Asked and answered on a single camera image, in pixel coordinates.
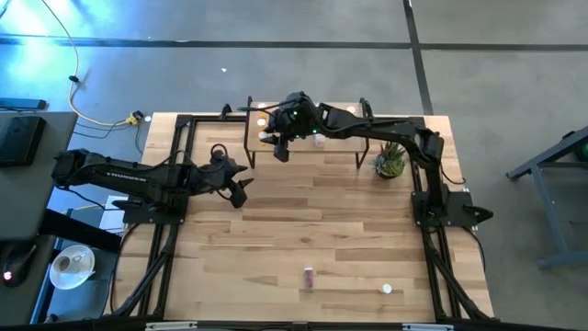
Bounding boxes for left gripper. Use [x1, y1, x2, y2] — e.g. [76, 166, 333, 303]
[201, 149, 255, 194]

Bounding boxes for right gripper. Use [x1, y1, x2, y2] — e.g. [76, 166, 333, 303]
[237, 90, 322, 142]

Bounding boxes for wooden shelf black metal legs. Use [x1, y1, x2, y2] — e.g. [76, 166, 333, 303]
[245, 96, 371, 170]

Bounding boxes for succulent plant black pot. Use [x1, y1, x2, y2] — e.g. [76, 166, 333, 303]
[372, 136, 409, 179]

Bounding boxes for grey desk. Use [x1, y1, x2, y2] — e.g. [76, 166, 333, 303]
[0, 109, 79, 243]

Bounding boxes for dark slim bar device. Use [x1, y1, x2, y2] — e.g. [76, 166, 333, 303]
[0, 97, 48, 111]

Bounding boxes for black computer mouse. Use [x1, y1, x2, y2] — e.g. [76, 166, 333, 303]
[0, 243, 38, 289]

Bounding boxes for black desk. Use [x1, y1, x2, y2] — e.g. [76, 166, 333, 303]
[0, 209, 123, 325]

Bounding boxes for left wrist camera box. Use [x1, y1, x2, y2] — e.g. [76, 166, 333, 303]
[228, 184, 249, 210]

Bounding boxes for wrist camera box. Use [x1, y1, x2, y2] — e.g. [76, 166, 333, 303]
[273, 137, 291, 164]
[228, 184, 249, 210]

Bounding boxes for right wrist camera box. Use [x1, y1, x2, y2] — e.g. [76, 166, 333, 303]
[273, 137, 291, 164]

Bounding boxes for yellow extension cable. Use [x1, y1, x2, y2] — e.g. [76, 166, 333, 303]
[40, 0, 141, 128]

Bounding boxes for silver aluminium bracket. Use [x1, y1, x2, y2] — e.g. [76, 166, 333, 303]
[145, 321, 198, 331]
[402, 323, 455, 331]

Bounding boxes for grey table leg frame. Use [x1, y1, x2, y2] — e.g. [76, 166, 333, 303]
[504, 123, 588, 270]

